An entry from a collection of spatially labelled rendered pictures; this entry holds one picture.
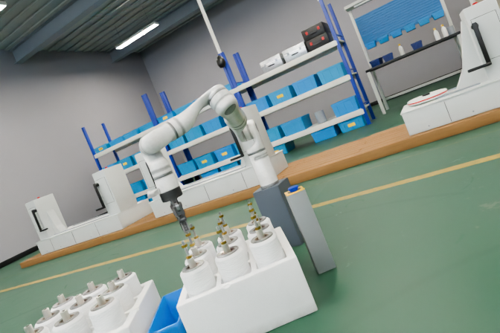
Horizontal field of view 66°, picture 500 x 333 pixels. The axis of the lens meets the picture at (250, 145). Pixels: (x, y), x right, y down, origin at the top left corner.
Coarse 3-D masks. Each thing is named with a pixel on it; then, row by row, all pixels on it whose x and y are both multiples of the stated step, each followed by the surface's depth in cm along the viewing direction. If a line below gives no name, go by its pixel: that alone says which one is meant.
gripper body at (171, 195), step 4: (176, 188) 130; (180, 188) 132; (168, 192) 128; (172, 192) 129; (176, 192) 129; (180, 192) 131; (160, 196) 130; (164, 196) 129; (168, 196) 128; (172, 196) 128; (176, 196) 129; (164, 200) 129; (168, 200) 128; (172, 200) 128; (176, 200) 129; (172, 204) 131
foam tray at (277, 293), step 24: (216, 264) 138; (288, 264) 115; (216, 288) 115; (240, 288) 114; (264, 288) 115; (288, 288) 115; (192, 312) 114; (216, 312) 114; (240, 312) 114; (264, 312) 115; (288, 312) 115
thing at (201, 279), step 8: (208, 264) 122; (192, 272) 117; (200, 272) 117; (208, 272) 119; (184, 280) 118; (192, 280) 117; (200, 280) 117; (208, 280) 118; (192, 288) 117; (200, 288) 117; (208, 288) 118; (192, 296) 118
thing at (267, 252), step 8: (272, 240) 118; (256, 248) 118; (264, 248) 117; (272, 248) 118; (280, 248) 120; (256, 256) 119; (264, 256) 118; (272, 256) 118; (280, 256) 119; (264, 264) 118
